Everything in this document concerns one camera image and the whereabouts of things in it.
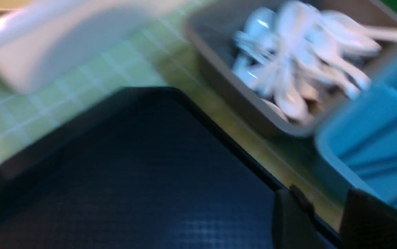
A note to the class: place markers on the white spoon front large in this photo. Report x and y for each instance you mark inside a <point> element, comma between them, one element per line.
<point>287,97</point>

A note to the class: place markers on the large white plastic tub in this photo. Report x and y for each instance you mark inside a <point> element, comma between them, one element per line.
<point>47,38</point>

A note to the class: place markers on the white spoon left small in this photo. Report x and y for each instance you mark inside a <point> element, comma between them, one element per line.
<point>258,24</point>

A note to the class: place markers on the white spoon on bin rim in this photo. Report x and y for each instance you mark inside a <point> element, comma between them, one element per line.
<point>345,35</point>

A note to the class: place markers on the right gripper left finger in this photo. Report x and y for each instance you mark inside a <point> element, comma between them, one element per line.
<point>293,222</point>

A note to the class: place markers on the white spoon middle right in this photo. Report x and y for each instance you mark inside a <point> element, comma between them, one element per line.
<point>336,58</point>

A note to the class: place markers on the black serving tray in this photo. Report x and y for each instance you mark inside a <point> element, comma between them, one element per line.
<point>145,168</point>

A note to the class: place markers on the green checkered tablecloth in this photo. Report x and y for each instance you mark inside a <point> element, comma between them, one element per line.
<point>157,55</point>

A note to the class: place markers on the blue plastic bin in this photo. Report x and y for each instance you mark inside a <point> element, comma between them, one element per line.
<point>357,144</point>

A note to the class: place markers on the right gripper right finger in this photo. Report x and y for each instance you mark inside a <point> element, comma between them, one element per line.
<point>368,222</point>

